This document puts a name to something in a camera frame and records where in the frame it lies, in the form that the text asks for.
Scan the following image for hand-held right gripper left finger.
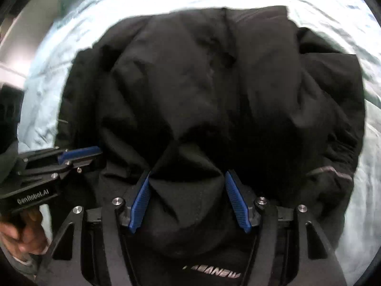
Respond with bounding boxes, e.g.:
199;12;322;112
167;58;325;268
36;173;151;286

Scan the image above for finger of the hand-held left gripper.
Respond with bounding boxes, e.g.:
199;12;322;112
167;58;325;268
18;159;93;183
19;145;103;166

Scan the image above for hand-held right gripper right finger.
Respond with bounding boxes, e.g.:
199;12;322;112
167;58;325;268
225;170;347;286

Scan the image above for black hooded jacket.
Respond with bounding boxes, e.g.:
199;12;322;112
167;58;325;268
55;6;366;286

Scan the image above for person's left hand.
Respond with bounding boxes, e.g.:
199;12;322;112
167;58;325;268
0;207;50;256

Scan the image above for light blue duvet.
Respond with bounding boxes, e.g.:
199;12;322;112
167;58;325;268
18;0;381;283

